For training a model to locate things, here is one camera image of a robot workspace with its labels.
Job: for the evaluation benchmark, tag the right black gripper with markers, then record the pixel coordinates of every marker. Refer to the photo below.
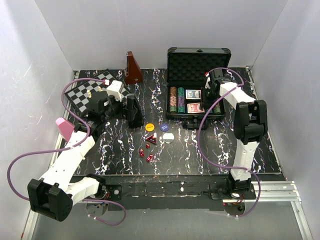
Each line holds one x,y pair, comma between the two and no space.
206,102

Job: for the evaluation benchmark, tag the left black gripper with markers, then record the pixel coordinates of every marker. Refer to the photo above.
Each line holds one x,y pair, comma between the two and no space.
112,99

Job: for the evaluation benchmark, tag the red playing card deck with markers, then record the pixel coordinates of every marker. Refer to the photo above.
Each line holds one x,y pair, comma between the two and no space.
195,108

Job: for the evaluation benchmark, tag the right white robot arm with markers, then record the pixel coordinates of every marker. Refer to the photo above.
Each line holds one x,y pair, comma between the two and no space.
250,124

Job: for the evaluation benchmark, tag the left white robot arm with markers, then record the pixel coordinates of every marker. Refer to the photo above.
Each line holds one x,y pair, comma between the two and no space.
53,195

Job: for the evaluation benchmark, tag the black white chessboard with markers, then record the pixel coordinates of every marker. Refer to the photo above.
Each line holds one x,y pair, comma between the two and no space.
78,95

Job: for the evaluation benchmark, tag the black poker chip case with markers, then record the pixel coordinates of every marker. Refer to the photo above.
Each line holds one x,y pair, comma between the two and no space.
186,68

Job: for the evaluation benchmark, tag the blue playing card deck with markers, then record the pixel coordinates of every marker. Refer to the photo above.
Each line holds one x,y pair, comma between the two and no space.
193,94

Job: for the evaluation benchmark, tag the rightmost poker chip row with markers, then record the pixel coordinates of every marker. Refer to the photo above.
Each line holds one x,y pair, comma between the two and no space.
217,109

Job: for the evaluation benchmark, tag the poker chip row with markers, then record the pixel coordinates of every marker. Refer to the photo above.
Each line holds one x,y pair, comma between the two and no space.
173,99
217,109

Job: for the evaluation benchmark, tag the brown wooden metronome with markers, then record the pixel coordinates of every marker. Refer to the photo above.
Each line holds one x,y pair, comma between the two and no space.
133,72

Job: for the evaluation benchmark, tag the green purple chip row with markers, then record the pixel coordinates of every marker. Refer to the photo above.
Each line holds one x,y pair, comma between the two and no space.
181,100

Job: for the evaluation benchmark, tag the pink metronome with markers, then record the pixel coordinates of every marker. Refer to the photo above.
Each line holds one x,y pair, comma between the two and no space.
65,127

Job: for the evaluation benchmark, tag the yellow big blind button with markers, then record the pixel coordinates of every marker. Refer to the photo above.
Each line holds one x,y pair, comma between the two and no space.
149,127

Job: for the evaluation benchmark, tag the leftmost poker chip row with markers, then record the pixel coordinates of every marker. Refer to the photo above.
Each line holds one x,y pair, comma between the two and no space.
173,99

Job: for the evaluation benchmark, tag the blue small blind button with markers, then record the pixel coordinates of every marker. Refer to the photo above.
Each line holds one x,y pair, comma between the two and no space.
164,127

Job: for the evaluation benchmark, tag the clear dealer button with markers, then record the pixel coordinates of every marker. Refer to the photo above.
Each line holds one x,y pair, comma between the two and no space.
168,137

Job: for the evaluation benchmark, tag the black front mounting bar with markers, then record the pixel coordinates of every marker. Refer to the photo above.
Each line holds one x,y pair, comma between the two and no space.
160,192

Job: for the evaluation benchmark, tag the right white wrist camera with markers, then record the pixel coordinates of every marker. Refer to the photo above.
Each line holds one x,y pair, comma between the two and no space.
208,81

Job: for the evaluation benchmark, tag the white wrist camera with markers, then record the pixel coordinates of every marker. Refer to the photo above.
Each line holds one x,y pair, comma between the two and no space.
208,81
115,89

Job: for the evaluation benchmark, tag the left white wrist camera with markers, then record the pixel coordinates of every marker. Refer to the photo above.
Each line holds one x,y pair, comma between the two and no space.
115,89

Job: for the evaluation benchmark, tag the aluminium rail frame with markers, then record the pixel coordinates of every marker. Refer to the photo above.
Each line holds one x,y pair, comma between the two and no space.
278,215

